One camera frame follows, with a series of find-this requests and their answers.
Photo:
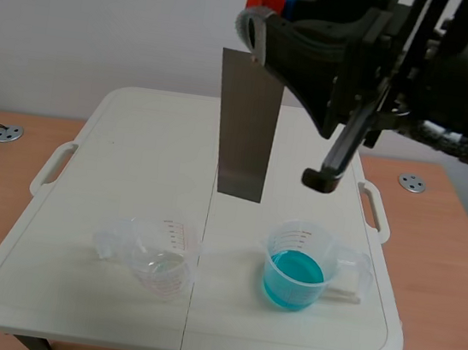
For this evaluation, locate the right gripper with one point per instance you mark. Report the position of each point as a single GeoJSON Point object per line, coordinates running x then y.
{"type": "Point", "coordinates": [377, 73]}

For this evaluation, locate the clear beaker with blue liquid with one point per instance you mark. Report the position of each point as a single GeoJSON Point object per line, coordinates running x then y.
{"type": "Point", "coordinates": [291, 277]}

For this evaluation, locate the empty clear plastic beaker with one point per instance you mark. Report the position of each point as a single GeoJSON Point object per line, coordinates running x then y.
{"type": "Point", "coordinates": [158, 260]}

